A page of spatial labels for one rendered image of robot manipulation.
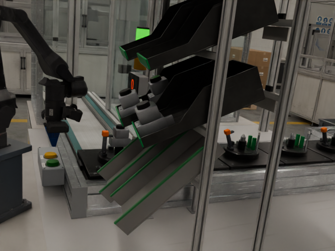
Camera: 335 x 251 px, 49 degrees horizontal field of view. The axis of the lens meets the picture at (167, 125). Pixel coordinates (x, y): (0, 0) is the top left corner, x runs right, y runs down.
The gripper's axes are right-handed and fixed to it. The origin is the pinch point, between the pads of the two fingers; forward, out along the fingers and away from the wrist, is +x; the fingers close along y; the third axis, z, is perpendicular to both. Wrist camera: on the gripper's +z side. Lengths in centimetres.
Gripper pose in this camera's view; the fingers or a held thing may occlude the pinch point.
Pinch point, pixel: (54, 136)
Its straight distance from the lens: 123.5
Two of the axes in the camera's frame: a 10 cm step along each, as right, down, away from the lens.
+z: 9.1, -0.2, 4.1
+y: -4.0, -2.8, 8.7
